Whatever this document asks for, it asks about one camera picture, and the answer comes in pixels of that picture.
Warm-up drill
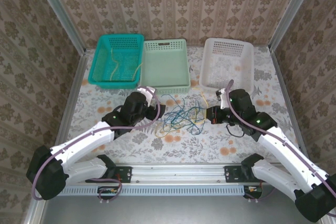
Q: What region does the white plastic basket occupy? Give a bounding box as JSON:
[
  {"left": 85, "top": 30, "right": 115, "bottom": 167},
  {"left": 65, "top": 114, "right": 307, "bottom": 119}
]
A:
[{"left": 198, "top": 37, "right": 255, "bottom": 94}]

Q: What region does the light green plastic basket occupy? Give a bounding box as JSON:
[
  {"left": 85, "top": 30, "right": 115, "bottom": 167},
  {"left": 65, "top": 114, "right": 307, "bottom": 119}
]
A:
[{"left": 140, "top": 38, "right": 191, "bottom": 95}]

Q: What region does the floral table cover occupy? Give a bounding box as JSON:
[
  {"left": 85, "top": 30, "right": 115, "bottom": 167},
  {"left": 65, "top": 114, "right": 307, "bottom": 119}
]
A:
[{"left": 60, "top": 47, "right": 305, "bottom": 164}]

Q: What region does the teal plastic basket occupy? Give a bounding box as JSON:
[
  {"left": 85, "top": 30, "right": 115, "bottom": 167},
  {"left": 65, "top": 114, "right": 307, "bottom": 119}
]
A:
[{"left": 88, "top": 34, "right": 145, "bottom": 90}]

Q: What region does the black connector box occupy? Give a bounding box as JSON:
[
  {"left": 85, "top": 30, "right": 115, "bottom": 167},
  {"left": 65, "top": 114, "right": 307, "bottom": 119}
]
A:
[
  {"left": 243, "top": 185, "right": 263, "bottom": 200},
  {"left": 97, "top": 186, "right": 119, "bottom": 200}
]

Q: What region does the grey metal panel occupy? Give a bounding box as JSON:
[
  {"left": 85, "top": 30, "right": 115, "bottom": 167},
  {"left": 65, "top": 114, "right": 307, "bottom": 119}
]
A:
[{"left": 23, "top": 179, "right": 336, "bottom": 224}]

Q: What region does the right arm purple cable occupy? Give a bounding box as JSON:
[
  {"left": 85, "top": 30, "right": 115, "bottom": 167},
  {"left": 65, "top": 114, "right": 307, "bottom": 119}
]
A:
[{"left": 226, "top": 79, "right": 336, "bottom": 204}]

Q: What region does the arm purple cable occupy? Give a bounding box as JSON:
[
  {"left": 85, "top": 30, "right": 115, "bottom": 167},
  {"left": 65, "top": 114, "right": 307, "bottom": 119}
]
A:
[
  {"left": 31, "top": 85, "right": 161, "bottom": 205},
  {"left": 226, "top": 79, "right": 336, "bottom": 204}
]

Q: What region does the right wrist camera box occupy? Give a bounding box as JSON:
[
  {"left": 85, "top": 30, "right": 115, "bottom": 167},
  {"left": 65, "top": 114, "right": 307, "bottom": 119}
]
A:
[{"left": 215, "top": 88, "right": 229, "bottom": 110}]

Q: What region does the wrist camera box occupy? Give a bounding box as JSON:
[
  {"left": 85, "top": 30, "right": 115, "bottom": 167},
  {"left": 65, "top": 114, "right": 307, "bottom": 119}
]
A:
[
  {"left": 136, "top": 86, "right": 159, "bottom": 104},
  {"left": 215, "top": 88, "right": 229, "bottom": 110}
]

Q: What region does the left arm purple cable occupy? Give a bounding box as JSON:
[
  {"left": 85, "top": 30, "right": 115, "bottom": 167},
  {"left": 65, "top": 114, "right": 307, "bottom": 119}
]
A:
[{"left": 31, "top": 85, "right": 161, "bottom": 205}]

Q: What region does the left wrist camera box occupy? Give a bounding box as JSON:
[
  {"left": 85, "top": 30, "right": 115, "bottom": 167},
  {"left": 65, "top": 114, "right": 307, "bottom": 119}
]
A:
[{"left": 136, "top": 86, "right": 159, "bottom": 104}]

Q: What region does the aluminium side rail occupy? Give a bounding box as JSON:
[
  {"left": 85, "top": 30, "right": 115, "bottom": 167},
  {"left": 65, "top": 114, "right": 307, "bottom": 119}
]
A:
[
  {"left": 270, "top": 50, "right": 307, "bottom": 154},
  {"left": 54, "top": 50, "right": 90, "bottom": 148}
]

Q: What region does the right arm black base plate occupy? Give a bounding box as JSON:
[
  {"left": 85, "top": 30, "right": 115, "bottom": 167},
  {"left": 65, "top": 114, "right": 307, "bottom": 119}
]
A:
[{"left": 224, "top": 165, "right": 263, "bottom": 184}]

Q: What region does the aluminium mounting rail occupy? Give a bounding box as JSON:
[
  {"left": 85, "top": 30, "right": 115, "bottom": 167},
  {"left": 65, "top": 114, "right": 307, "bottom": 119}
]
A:
[{"left": 39, "top": 163, "right": 322, "bottom": 185}]

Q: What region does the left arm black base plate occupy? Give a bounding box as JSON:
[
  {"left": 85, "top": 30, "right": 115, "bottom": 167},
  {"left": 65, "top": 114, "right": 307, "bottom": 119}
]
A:
[{"left": 85, "top": 165, "right": 132, "bottom": 184}]

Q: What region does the grey slotted cable duct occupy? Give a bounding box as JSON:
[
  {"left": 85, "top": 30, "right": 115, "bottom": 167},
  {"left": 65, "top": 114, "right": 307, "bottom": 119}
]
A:
[{"left": 57, "top": 185, "right": 263, "bottom": 196}]

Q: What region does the aluminium frame post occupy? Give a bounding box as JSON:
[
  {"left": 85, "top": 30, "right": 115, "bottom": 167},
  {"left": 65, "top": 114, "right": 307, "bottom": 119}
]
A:
[
  {"left": 30, "top": 0, "right": 87, "bottom": 56},
  {"left": 269, "top": 0, "right": 320, "bottom": 53}
]

